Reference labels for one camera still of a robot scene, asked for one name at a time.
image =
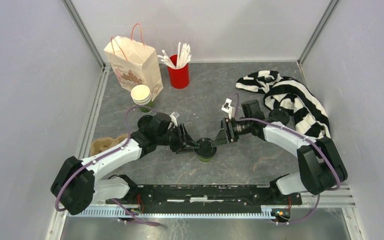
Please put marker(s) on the brown paper takeout bag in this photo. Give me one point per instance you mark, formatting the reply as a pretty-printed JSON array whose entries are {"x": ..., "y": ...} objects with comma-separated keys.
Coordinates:
[{"x": 134, "y": 63}]

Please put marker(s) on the black white striped cloth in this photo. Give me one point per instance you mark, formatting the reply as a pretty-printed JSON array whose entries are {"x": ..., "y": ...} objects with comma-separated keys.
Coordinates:
[{"x": 309, "y": 116}]

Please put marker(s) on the black plastic cup lid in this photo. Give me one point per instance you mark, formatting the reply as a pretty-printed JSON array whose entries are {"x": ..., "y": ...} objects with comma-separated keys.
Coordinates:
[{"x": 279, "y": 116}]

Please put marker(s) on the stack of paper cups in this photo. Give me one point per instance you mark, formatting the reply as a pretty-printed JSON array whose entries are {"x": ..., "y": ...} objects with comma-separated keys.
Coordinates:
[{"x": 142, "y": 96}]

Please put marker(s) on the white wrapped straws bundle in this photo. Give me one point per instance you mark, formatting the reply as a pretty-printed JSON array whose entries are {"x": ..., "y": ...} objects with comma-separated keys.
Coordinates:
[{"x": 182, "y": 58}]

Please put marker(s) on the red cup holder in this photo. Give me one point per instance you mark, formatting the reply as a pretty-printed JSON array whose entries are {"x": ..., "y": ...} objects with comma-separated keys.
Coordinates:
[{"x": 179, "y": 78}]

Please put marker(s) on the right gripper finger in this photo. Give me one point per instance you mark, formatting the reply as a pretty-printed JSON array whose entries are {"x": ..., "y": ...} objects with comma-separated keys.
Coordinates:
[
  {"x": 222, "y": 132},
  {"x": 218, "y": 142}
]

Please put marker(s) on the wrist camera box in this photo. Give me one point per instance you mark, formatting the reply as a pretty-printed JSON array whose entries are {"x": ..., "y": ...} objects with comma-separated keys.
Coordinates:
[
  {"x": 228, "y": 108},
  {"x": 174, "y": 118}
]

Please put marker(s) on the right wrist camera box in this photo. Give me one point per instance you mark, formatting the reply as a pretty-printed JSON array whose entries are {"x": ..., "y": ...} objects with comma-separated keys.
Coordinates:
[{"x": 228, "y": 108}]

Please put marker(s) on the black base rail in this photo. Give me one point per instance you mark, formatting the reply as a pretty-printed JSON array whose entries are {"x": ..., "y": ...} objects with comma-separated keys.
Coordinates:
[{"x": 206, "y": 198}]

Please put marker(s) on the cardboard cup carrier tray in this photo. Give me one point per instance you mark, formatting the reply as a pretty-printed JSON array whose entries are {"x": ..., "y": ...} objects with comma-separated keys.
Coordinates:
[{"x": 102, "y": 144}]

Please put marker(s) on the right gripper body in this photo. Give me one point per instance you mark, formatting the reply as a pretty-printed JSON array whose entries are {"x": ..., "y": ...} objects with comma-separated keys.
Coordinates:
[{"x": 231, "y": 126}]

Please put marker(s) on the stack of black lids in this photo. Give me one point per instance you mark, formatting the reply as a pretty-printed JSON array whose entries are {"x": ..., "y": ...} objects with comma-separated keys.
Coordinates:
[{"x": 144, "y": 121}]

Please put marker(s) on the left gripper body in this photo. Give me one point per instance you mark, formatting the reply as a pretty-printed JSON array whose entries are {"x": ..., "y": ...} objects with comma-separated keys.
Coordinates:
[{"x": 176, "y": 140}]

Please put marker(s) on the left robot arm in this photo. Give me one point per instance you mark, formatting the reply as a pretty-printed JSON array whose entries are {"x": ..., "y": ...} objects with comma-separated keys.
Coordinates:
[{"x": 81, "y": 182}]

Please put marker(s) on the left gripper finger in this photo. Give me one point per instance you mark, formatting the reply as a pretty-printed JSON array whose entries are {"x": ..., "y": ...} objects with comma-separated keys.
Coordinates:
[
  {"x": 187, "y": 140},
  {"x": 186, "y": 148}
]

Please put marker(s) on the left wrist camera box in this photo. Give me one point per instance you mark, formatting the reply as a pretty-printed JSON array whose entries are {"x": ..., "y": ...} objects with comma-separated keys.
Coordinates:
[{"x": 174, "y": 118}]

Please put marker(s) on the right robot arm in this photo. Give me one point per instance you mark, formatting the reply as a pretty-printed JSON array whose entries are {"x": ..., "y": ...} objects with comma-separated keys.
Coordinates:
[{"x": 320, "y": 165}]

